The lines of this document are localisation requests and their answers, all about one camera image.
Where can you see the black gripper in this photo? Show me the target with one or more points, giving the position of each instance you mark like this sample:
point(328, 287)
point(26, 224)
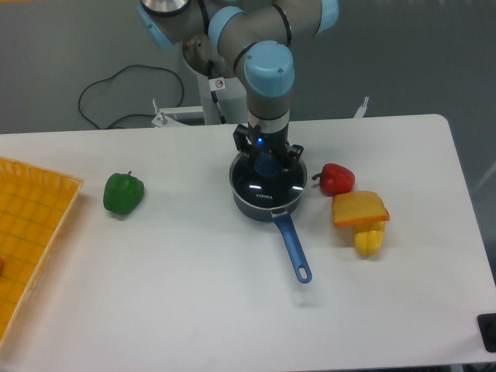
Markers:
point(275, 144)

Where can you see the glass pot lid blue knob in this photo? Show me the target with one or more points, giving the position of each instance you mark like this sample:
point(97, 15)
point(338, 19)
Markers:
point(265, 184)

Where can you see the dark blue saucepan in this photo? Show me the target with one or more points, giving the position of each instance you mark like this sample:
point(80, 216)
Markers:
point(280, 215)

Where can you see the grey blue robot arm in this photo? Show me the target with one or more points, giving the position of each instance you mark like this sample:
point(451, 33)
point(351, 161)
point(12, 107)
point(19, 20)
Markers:
point(256, 47)

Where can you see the red bell pepper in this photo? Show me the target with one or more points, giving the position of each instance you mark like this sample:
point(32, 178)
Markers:
point(335, 179)

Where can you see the orange bread slice toy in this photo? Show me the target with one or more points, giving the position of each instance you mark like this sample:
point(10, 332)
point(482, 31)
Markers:
point(358, 207)

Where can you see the yellow bell pepper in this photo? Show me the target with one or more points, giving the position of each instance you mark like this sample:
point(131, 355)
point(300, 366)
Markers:
point(368, 237)

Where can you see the green bell pepper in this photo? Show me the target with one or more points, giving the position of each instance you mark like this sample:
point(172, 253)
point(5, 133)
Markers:
point(122, 193)

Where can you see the yellow plastic basket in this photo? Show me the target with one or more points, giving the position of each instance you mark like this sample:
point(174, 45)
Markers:
point(35, 201)

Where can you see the black object table corner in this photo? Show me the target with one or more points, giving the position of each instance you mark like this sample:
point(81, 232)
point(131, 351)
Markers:
point(486, 324)

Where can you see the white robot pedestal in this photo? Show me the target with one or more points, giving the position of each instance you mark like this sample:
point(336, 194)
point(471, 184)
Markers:
point(222, 95)

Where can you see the white metal base frame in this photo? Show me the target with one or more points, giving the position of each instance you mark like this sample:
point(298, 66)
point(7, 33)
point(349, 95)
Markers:
point(182, 114)

